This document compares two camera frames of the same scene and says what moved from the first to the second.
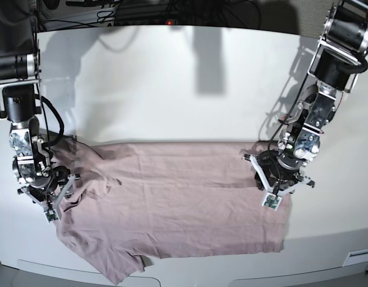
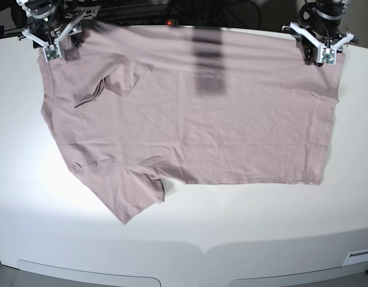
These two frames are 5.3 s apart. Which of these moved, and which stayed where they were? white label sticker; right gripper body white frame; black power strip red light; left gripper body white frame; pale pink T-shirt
Moved: left gripper body white frame; pale pink T-shirt; right gripper body white frame
Stayed: white label sticker; black power strip red light
